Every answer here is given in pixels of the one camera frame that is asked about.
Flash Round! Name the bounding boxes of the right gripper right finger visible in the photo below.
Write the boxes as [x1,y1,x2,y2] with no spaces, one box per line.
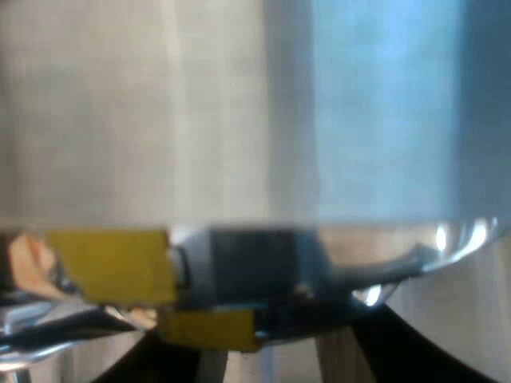
[350,303,495,383]

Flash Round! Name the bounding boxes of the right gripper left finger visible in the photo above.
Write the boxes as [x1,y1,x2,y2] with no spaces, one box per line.
[94,329,201,383]

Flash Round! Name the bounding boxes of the steel espresso machine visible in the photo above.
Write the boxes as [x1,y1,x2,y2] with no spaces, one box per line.
[0,0,511,383]

